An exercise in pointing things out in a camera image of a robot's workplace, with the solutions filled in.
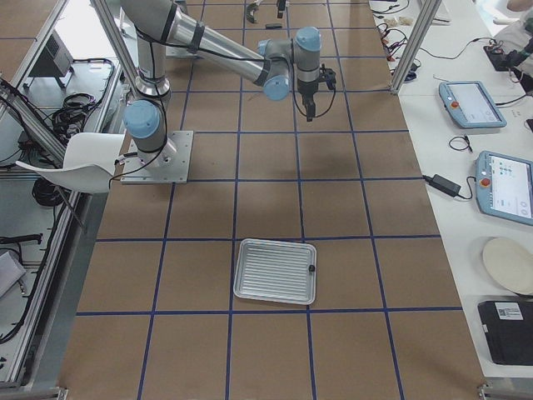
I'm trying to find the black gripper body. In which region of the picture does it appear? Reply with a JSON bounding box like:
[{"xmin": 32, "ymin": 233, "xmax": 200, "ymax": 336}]
[
  {"xmin": 276, "ymin": 0, "xmax": 287, "ymax": 19},
  {"xmin": 296, "ymin": 79, "xmax": 317, "ymax": 104}
]

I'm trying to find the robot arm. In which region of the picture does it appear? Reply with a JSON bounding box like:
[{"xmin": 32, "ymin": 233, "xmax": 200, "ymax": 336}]
[{"xmin": 120, "ymin": 1, "xmax": 325, "ymax": 182}]

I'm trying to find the brass brake shoe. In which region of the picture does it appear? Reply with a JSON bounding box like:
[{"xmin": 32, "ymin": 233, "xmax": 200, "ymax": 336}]
[{"xmin": 245, "ymin": 2, "xmax": 259, "ymax": 24}]

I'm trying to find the black power adapter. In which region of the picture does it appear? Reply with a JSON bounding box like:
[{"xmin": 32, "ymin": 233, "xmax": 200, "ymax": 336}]
[{"xmin": 423, "ymin": 174, "xmax": 461, "ymax": 198}]

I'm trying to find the upper teach pendant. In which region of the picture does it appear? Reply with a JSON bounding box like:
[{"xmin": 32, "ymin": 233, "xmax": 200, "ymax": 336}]
[{"xmin": 438, "ymin": 81, "xmax": 507, "ymax": 129}]

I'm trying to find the teach pendant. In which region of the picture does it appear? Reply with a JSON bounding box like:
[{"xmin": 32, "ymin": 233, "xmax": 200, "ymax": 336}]
[
  {"xmin": 476, "ymin": 151, "xmax": 532, "ymax": 226},
  {"xmin": 438, "ymin": 81, "xmax": 507, "ymax": 129}
]

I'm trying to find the lower teach pendant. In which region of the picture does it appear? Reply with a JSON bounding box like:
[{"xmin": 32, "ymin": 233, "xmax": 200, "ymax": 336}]
[{"xmin": 476, "ymin": 151, "xmax": 532, "ymax": 226}]

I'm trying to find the white plastic chair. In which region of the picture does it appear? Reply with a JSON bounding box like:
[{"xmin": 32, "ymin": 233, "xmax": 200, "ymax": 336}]
[{"xmin": 16, "ymin": 132, "xmax": 125, "ymax": 194}]

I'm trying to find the beige round plate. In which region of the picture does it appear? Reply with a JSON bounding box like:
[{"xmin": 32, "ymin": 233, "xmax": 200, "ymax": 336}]
[{"xmin": 482, "ymin": 237, "xmax": 532, "ymax": 296}]

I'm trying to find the black flat case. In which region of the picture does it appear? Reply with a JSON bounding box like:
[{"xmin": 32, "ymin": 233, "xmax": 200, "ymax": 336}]
[{"xmin": 477, "ymin": 301, "xmax": 532, "ymax": 366}]

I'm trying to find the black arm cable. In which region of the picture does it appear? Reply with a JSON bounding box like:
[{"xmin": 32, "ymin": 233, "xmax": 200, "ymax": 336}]
[{"xmin": 291, "ymin": 62, "xmax": 338, "ymax": 122}]

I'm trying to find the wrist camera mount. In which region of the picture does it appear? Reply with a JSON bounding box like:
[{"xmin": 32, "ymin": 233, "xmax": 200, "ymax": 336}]
[{"xmin": 319, "ymin": 63, "xmax": 336, "ymax": 91}]

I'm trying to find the aluminium frame post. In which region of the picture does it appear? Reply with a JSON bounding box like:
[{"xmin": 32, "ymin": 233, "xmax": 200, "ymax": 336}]
[{"xmin": 390, "ymin": 0, "xmax": 441, "ymax": 94}]

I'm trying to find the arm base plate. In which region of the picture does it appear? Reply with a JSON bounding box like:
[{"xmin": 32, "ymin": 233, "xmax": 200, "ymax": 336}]
[{"xmin": 120, "ymin": 131, "xmax": 193, "ymax": 184}]

